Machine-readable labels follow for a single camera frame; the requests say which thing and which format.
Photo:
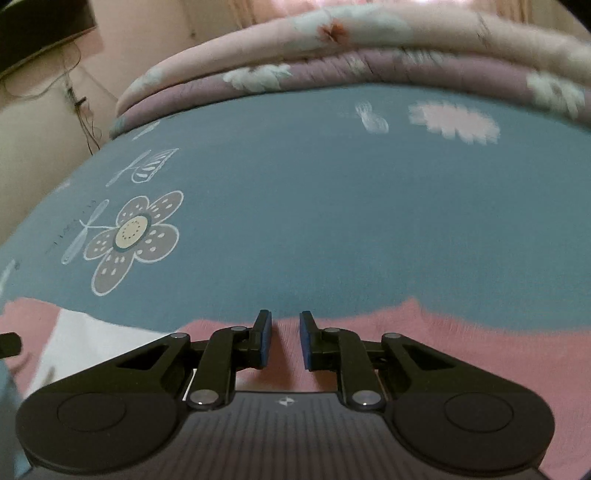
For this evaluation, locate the black wall television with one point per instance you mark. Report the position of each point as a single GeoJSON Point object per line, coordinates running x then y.
{"type": "Point", "coordinates": [37, 32]}

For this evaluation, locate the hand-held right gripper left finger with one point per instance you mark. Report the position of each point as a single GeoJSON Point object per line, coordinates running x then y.
{"type": "Point", "coordinates": [265, 339]}

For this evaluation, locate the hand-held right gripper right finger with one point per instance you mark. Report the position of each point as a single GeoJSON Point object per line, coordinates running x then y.
{"type": "Point", "coordinates": [304, 341]}

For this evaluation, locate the pink and white knit sweater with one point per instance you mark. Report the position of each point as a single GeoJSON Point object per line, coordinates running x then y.
{"type": "Point", "coordinates": [461, 341]}

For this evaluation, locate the wall power strip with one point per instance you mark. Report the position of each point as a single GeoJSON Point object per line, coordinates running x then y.
{"type": "Point", "coordinates": [78, 100]}

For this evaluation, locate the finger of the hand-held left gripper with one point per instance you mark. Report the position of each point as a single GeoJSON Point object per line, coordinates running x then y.
{"type": "Point", "coordinates": [9, 345]}

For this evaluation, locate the folded floral quilt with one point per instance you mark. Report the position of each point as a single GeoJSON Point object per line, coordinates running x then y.
{"type": "Point", "coordinates": [369, 64]}

